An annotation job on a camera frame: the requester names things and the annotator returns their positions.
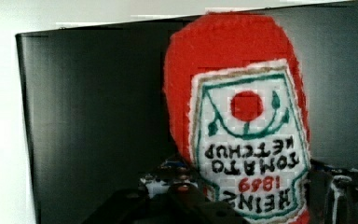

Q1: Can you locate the red plush ketchup bottle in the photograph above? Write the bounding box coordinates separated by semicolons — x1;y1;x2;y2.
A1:
164;12;310;224

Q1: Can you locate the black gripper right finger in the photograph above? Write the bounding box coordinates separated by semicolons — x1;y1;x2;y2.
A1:
308;160;358;224

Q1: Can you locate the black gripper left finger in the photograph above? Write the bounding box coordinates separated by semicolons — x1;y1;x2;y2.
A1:
82;158;249;224

